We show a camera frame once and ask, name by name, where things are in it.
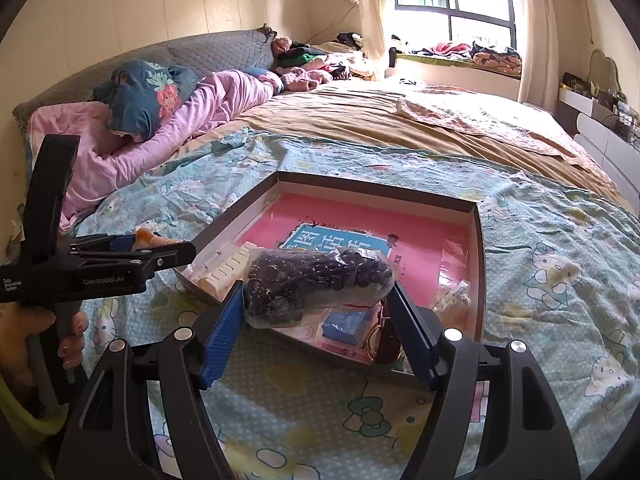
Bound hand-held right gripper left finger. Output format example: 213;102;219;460
55;280;246;480

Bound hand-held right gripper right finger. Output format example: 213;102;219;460
387;280;583;480

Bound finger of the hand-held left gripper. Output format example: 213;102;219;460
75;240;197;281
60;234;137;254

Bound clear bag cream beads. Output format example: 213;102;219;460
430;280;473;326

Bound shallow cardboard box pink base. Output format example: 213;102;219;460
172;170;486;376

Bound clear bag dark beads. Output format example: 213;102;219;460
242;247;396;331

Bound person's left hand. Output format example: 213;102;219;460
0;305;89;388

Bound cream plastic hair claw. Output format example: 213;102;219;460
197;241;258;297

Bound small blue box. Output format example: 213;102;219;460
320;307;378;346

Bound pink quilt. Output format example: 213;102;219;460
27;70;286;231

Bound light blue cartoon blanket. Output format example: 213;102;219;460
65;125;640;480

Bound blue floral pillow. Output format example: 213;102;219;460
92;59;198;143

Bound tan bedspread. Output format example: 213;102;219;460
170;82;621;201

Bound cream cloth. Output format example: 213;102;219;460
395;87;576;156

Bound pile of clothes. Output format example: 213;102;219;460
270;32;381;93

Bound white dresser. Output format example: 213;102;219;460
557;85;640;201

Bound clothes on window seat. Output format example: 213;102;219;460
390;35;523;76

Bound cosmetics clutter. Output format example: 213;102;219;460
562;72;640;146

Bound black framed window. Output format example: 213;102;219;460
390;0;518;51

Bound beige curtain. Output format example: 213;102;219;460
515;0;566;106
347;0;396;78

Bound arched vanity mirror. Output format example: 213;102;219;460
587;49;623;96

